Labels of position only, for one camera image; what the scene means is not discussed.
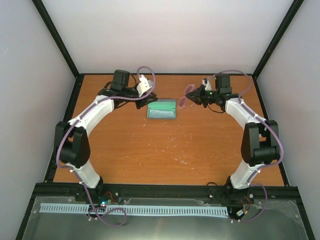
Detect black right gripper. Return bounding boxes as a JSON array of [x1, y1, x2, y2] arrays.
[[185, 84, 219, 109]]

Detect pink transparent sunglasses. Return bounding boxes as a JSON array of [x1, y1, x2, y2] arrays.
[[178, 84, 196, 110]]

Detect teal glasses case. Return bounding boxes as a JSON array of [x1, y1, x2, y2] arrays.
[[147, 98, 177, 120]]

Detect light blue cleaning cloth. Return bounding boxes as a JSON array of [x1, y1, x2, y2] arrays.
[[147, 109, 176, 119]]

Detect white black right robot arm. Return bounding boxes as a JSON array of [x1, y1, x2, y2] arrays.
[[185, 71, 284, 202]]

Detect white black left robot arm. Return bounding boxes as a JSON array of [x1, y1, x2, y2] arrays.
[[54, 69, 158, 202]]

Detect metal front plate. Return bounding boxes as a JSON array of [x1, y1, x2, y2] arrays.
[[22, 197, 308, 240]]

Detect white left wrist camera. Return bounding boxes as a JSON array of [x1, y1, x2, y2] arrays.
[[136, 74, 154, 97]]

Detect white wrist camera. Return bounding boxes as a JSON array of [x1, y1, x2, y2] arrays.
[[136, 74, 154, 97], [202, 77, 212, 91]]

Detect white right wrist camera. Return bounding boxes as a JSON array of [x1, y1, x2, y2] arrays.
[[202, 77, 212, 91]]

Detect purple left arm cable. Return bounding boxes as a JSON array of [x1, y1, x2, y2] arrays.
[[56, 65, 157, 228]]

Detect black mounting rail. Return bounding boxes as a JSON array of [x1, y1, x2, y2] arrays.
[[31, 182, 300, 203]]

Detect black enclosure frame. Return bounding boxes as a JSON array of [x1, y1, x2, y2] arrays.
[[14, 0, 316, 240]]

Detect light blue cable duct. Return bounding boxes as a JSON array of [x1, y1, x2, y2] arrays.
[[39, 203, 228, 218]]

